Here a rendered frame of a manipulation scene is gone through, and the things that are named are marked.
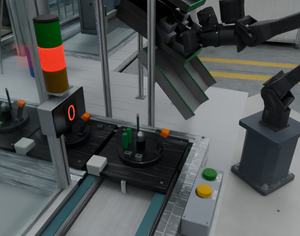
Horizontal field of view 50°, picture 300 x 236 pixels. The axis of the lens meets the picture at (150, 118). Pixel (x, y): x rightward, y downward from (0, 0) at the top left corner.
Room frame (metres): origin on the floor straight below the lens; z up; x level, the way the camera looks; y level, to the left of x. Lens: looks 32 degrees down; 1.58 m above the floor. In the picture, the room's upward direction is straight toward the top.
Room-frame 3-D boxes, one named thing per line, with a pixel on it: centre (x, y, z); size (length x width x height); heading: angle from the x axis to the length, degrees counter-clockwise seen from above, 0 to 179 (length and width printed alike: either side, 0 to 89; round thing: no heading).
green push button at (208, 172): (0.69, -0.17, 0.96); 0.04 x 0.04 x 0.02
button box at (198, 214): (0.62, -0.14, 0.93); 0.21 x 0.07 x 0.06; 160
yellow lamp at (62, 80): (0.64, 0.20, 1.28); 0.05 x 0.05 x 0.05
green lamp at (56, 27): (0.64, 0.20, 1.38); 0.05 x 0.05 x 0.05
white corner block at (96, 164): (0.72, 0.15, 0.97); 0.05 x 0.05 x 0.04; 70
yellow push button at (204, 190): (0.62, -0.14, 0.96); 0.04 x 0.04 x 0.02
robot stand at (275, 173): (0.80, -0.37, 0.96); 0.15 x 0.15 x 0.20; 33
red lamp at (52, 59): (0.64, 0.20, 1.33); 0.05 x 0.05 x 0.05
